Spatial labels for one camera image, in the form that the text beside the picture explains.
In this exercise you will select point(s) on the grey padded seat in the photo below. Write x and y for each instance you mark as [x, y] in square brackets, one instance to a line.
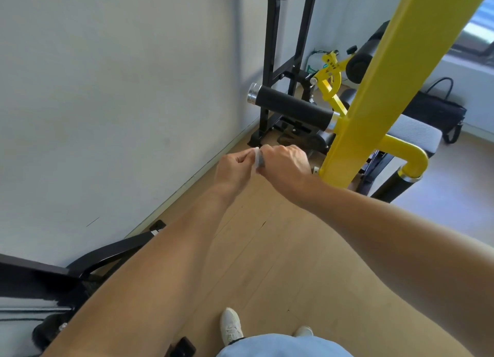
[417, 133]

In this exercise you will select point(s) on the white wet wipe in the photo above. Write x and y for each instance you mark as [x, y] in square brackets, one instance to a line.
[258, 158]

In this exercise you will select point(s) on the yellow leg developer bar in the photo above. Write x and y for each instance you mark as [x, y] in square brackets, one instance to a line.
[328, 78]

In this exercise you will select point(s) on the black bag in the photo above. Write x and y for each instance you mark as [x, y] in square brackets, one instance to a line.
[436, 109]

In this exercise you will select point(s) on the black metal rack frame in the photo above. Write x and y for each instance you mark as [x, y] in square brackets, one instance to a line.
[270, 59]

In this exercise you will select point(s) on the person's left hand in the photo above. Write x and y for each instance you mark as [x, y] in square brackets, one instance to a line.
[233, 173]

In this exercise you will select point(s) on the person's left forearm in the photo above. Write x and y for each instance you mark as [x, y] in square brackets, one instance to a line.
[154, 283]

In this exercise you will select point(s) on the black pulley wheel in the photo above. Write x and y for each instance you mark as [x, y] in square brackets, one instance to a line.
[48, 331]

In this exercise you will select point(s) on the person's right hand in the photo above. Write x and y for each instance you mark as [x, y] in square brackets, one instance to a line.
[287, 171]

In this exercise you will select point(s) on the person's right forearm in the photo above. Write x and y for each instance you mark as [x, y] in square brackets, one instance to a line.
[405, 244]

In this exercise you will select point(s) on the person's light blue clothing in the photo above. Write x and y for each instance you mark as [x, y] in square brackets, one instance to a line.
[285, 347]

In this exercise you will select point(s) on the yellow fitness equipment arm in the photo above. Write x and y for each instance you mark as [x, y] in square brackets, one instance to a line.
[386, 78]

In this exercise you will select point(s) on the black bench base frame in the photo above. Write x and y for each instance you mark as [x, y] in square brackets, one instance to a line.
[308, 136]

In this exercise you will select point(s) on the large black foam roller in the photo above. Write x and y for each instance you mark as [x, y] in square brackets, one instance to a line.
[362, 63]

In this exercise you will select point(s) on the white shoe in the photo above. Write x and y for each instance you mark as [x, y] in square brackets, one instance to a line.
[230, 326]
[303, 331]

